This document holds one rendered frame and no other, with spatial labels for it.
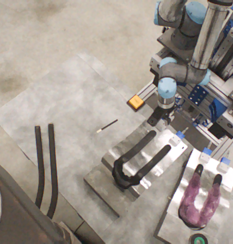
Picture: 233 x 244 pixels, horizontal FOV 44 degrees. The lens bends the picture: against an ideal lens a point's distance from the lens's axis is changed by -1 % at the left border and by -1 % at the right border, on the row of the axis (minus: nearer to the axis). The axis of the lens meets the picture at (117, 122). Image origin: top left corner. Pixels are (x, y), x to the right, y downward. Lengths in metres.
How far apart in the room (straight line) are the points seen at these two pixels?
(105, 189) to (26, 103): 0.67
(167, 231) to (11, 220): 1.17
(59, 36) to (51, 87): 1.32
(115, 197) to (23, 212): 1.17
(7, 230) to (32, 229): 0.02
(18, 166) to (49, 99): 0.89
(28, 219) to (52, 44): 2.71
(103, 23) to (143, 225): 2.17
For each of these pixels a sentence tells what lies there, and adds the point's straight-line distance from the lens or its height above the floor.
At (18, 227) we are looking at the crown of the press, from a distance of 0.30.
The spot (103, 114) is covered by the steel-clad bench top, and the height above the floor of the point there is 0.80.
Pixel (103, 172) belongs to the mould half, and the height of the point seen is 0.86.
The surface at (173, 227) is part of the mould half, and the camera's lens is 1.43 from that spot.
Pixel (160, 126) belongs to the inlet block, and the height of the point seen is 0.95.
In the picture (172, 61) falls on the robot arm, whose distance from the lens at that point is 1.30.
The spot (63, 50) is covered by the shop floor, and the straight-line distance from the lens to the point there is 2.90.
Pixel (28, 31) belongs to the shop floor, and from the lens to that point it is 3.09.
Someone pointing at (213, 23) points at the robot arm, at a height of 1.47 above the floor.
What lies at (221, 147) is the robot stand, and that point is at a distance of 2.40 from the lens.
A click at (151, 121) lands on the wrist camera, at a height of 1.06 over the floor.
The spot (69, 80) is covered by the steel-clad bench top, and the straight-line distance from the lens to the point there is 1.76.
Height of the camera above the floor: 2.29
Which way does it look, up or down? 66 degrees down
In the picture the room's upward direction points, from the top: 12 degrees clockwise
